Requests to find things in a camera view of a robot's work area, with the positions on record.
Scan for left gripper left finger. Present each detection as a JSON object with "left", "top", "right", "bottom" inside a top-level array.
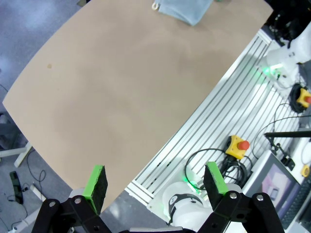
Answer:
[{"left": 31, "top": 164, "right": 115, "bottom": 233}]

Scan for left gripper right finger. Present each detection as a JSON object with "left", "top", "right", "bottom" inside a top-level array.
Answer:
[{"left": 197, "top": 161, "right": 286, "bottom": 233}]

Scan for light blue terry towel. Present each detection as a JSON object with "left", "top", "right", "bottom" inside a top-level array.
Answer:
[{"left": 152, "top": 0, "right": 212, "bottom": 27}]

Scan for yellow red emergency stop button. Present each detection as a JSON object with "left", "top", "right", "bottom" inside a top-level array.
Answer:
[
  {"left": 297, "top": 87, "right": 311, "bottom": 108},
  {"left": 225, "top": 135, "right": 251, "bottom": 160}
]

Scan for white power strip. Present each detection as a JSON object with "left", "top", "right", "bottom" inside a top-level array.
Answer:
[{"left": 29, "top": 183, "right": 47, "bottom": 202}]

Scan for gray framed monitor screen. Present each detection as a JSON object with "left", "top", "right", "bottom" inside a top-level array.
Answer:
[{"left": 242, "top": 150, "right": 302, "bottom": 219}]

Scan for small black clamp device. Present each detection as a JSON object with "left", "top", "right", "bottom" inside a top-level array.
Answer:
[{"left": 281, "top": 157, "right": 296, "bottom": 171}]

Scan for black flat floor device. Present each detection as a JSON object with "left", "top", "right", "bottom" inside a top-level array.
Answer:
[{"left": 9, "top": 170, "right": 24, "bottom": 205}]

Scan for white table leg foot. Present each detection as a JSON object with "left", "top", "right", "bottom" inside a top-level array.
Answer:
[{"left": 0, "top": 141, "right": 34, "bottom": 168}]

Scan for black keyboard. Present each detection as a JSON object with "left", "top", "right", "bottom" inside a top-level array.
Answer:
[{"left": 281, "top": 179, "right": 311, "bottom": 229}]

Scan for black horizontal stand bar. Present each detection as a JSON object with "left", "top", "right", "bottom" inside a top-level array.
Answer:
[{"left": 264, "top": 130, "right": 311, "bottom": 141}]

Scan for slotted aluminium base plate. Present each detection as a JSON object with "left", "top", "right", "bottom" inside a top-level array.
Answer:
[{"left": 124, "top": 29, "right": 311, "bottom": 215}]

